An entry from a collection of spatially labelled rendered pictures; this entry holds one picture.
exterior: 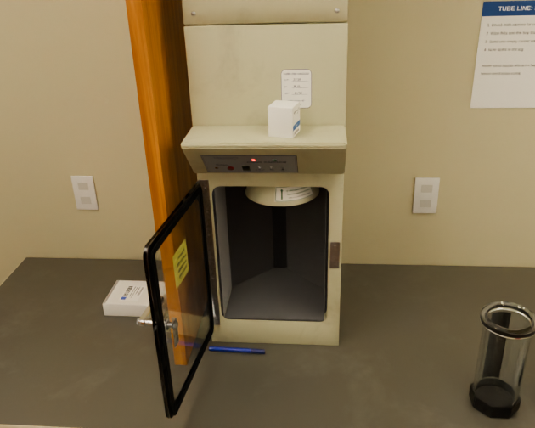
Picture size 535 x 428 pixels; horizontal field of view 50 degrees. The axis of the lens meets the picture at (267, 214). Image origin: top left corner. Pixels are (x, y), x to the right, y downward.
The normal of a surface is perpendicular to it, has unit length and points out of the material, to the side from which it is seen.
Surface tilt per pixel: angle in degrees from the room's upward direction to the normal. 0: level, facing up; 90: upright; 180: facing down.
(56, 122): 90
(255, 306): 0
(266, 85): 90
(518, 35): 90
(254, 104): 90
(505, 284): 0
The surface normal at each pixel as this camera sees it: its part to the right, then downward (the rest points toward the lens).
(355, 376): -0.03, -0.90
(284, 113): -0.33, 0.43
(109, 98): -0.09, 0.44
